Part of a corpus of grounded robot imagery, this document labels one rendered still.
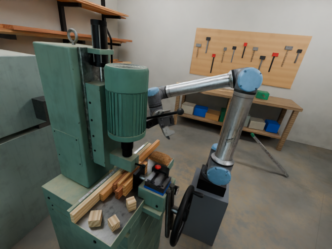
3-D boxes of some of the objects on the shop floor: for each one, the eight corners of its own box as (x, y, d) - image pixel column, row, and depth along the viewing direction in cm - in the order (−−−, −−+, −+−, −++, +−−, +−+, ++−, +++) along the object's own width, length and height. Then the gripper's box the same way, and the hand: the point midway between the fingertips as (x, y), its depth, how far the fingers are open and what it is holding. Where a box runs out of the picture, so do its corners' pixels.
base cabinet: (127, 316, 104) (127, 252, 74) (63, 265, 124) (43, 198, 94) (159, 246, 142) (168, 186, 112) (106, 216, 162) (102, 157, 131)
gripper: (165, 99, 100) (175, 103, 82) (171, 129, 106) (182, 140, 88) (151, 103, 99) (158, 107, 80) (158, 133, 105) (166, 144, 86)
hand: (165, 126), depth 83 cm, fingers closed on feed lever, 14 cm apart
